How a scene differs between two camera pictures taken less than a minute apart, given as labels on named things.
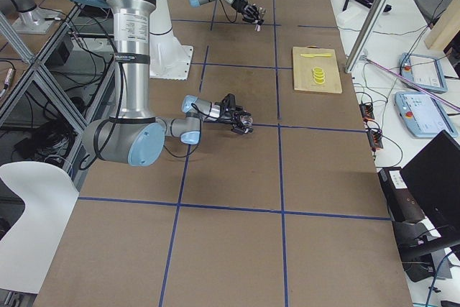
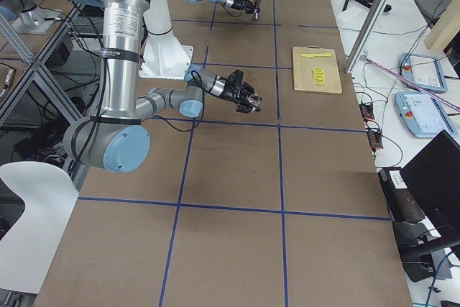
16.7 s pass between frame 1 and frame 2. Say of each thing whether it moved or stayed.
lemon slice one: stayed
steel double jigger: moved
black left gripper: moved
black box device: stayed
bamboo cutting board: stayed
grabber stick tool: stayed
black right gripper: moved
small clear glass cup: moved
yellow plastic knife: stayed
